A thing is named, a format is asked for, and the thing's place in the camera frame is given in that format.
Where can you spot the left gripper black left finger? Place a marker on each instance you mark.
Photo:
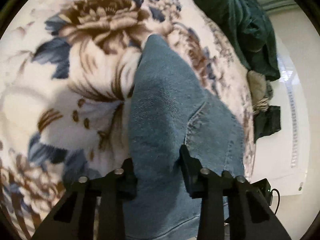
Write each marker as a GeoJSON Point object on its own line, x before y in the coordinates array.
{"type": "Point", "coordinates": [92, 209]}

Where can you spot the blue denim jeans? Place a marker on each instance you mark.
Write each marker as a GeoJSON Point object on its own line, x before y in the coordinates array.
{"type": "Point", "coordinates": [169, 108]}

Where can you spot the dark green plush blanket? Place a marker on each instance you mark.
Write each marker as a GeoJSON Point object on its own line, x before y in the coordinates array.
{"type": "Point", "coordinates": [249, 30]}

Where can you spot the floral bed blanket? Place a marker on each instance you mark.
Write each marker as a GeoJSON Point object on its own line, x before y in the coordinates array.
{"type": "Point", "coordinates": [67, 69]}

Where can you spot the grey crumpled garment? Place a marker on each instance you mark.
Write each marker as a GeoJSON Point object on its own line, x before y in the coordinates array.
{"type": "Point", "coordinates": [261, 91]}

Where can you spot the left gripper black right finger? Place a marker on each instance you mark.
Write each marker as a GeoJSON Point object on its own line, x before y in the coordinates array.
{"type": "Point", "coordinates": [228, 200]}

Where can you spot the folded black garment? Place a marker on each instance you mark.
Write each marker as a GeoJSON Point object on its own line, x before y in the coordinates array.
{"type": "Point", "coordinates": [267, 123]}

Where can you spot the white headboard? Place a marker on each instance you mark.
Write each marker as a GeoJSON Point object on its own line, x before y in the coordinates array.
{"type": "Point", "coordinates": [283, 157]}

